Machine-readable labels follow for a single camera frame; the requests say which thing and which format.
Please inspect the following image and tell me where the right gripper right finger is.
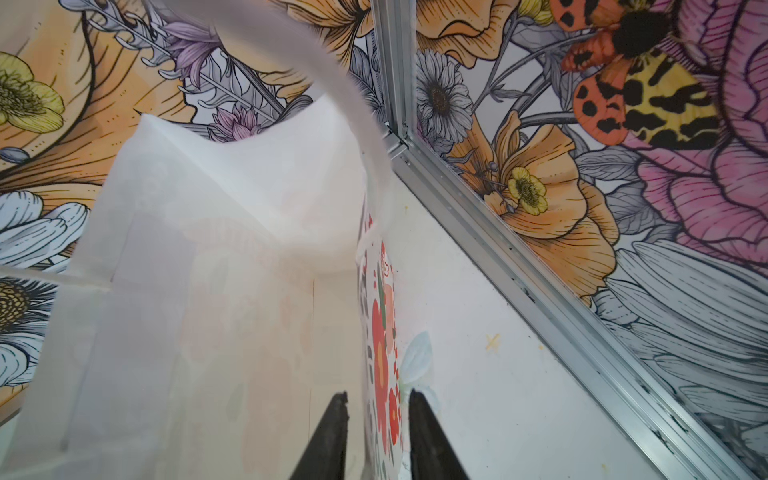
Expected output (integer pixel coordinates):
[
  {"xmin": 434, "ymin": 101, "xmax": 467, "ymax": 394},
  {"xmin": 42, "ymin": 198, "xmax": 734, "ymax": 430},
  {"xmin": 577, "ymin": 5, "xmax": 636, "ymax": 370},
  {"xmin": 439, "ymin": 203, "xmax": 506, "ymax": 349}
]
[{"xmin": 408, "ymin": 390, "xmax": 469, "ymax": 480}]

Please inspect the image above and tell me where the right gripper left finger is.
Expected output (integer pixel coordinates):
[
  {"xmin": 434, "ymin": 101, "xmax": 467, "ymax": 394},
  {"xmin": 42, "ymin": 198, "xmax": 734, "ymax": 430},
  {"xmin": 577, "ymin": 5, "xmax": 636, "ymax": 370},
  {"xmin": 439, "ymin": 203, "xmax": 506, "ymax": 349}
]
[{"xmin": 289, "ymin": 391, "xmax": 349, "ymax": 480}]

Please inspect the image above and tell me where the white paper gift bag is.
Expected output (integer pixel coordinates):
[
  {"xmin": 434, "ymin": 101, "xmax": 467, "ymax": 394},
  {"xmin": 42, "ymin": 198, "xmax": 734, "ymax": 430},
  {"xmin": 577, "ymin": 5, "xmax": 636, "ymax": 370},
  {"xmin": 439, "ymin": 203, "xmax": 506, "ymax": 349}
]
[{"xmin": 1, "ymin": 1, "xmax": 393, "ymax": 479}]

